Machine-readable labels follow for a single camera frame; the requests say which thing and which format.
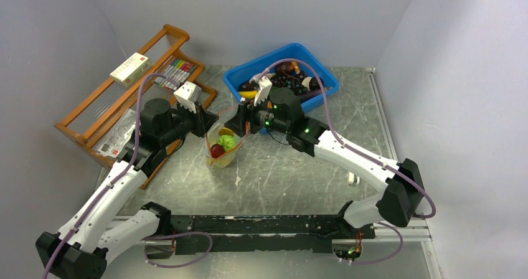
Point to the white red box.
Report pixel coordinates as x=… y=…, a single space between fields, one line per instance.
x=131 y=70

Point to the small white plastic block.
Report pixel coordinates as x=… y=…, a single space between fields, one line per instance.
x=353 y=179

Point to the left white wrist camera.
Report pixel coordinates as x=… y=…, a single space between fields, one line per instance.
x=187 y=95

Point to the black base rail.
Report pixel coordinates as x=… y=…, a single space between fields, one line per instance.
x=191 y=234

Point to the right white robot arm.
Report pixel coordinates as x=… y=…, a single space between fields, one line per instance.
x=399 y=186

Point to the green bumpy fruit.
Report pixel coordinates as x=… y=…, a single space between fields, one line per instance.
x=227 y=141

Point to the small red apple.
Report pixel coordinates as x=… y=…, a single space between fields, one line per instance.
x=217 y=150

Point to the clear zip bag red zipper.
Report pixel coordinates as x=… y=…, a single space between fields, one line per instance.
x=224 y=116

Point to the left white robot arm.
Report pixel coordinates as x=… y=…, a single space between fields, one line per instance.
x=83 y=248

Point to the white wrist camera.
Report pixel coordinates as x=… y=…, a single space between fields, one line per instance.
x=187 y=95
x=264 y=86

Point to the packaged ruler set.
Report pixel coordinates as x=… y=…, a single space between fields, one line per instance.
x=120 y=133

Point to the dark red fruit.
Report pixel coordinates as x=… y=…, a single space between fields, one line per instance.
x=285 y=68

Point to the single yellow banana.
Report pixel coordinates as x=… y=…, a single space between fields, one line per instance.
x=248 y=95

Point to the blue plastic bin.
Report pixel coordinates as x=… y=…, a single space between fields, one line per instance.
x=310 y=100

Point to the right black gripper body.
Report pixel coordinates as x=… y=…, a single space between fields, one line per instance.
x=260 y=116

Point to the dark plum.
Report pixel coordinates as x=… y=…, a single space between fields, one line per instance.
x=311 y=83

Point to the purple eggplant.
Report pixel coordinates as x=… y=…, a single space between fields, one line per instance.
x=247 y=86

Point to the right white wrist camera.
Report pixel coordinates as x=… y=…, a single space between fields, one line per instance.
x=264 y=86

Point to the coloured marker pack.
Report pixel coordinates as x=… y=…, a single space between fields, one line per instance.
x=178 y=71

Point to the wooden rack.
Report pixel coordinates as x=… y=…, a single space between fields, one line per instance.
x=88 y=123

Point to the dark grape bunch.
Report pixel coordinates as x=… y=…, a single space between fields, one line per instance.
x=292 y=82

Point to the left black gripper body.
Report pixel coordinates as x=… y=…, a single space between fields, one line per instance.
x=183 y=122

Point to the yellow banana bunch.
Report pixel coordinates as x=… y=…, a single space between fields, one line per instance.
x=212 y=138

